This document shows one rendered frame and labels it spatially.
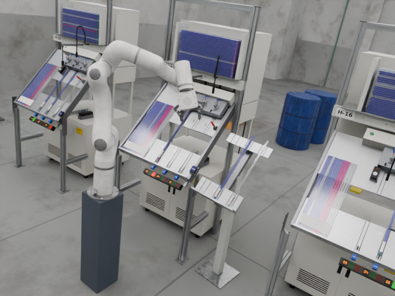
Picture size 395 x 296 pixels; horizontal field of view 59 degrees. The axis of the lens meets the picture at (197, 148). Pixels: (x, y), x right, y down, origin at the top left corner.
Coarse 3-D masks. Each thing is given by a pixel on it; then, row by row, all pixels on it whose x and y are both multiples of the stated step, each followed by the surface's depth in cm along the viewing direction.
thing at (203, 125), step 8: (168, 88) 300; (176, 88) 298; (160, 96) 298; (168, 96) 295; (176, 96) 293; (168, 104) 291; (176, 104) 288; (192, 112) 279; (176, 120) 279; (192, 120) 275; (200, 120) 272; (208, 120) 270; (216, 120) 268; (192, 128) 271; (200, 128) 268; (208, 128) 266
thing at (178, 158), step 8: (160, 144) 271; (152, 152) 269; (160, 152) 267; (168, 152) 265; (176, 152) 263; (184, 152) 261; (152, 160) 265; (160, 160) 263; (168, 160) 261; (176, 160) 259; (184, 160) 257; (192, 160) 255; (176, 168) 255; (184, 168) 253
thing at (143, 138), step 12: (156, 108) 290; (168, 108) 287; (144, 120) 287; (156, 120) 283; (168, 120) 280; (144, 132) 280; (156, 132) 277; (132, 144) 277; (144, 144) 274; (144, 156) 268
